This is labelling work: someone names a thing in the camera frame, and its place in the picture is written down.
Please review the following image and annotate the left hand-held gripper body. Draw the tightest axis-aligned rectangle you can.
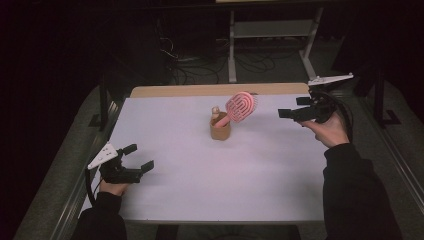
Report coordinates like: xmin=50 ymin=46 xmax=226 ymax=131
xmin=87 ymin=142 xmax=144 ymax=185

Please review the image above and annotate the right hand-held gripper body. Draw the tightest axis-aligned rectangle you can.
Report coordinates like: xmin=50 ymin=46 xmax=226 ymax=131
xmin=293 ymin=72 xmax=355 ymax=125

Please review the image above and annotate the pink hairbrush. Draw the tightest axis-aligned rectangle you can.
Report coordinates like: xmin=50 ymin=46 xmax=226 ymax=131
xmin=213 ymin=91 xmax=260 ymax=129

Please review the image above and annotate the tan bag-shaped holder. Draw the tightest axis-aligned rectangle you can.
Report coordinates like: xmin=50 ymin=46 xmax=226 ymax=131
xmin=209 ymin=111 xmax=232 ymax=142

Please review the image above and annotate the person's left hand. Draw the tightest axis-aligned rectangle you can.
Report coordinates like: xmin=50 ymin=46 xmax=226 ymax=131
xmin=98 ymin=179 xmax=130 ymax=197

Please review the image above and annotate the person's right hand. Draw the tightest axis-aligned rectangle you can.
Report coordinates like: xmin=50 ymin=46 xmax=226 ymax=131
xmin=299 ymin=112 xmax=351 ymax=149

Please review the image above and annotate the dark floor stand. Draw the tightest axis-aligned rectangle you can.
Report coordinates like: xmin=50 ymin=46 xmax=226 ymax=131
xmin=372 ymin=66 xmax=403 ymax=130
xmin=87 ymin=71 xmax=116 ymax=132

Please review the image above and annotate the grey metal stand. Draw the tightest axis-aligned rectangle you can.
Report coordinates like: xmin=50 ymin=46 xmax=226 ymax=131
xmin=227 ymin=7 xmax=325 ymax=84

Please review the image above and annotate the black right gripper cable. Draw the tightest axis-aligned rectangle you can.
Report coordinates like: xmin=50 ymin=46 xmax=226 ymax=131
xmin=316 ymin=90 xmax=355 ymax=142

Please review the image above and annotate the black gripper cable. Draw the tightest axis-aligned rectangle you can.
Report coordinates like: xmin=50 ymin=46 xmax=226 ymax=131
xmin=84 ymin=167 xmax=102 ymax=207
xmin=316 ymin=90 xmax=355 ymax=142

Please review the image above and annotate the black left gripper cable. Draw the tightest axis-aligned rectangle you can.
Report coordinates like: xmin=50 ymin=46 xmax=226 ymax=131
xmin=84 ymin=167 xmax=102 ymax=207

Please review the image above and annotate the bundle of floor cables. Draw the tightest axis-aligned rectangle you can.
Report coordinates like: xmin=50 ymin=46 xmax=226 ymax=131
xmin=156 ymin=19 xmax=278 ymax=85

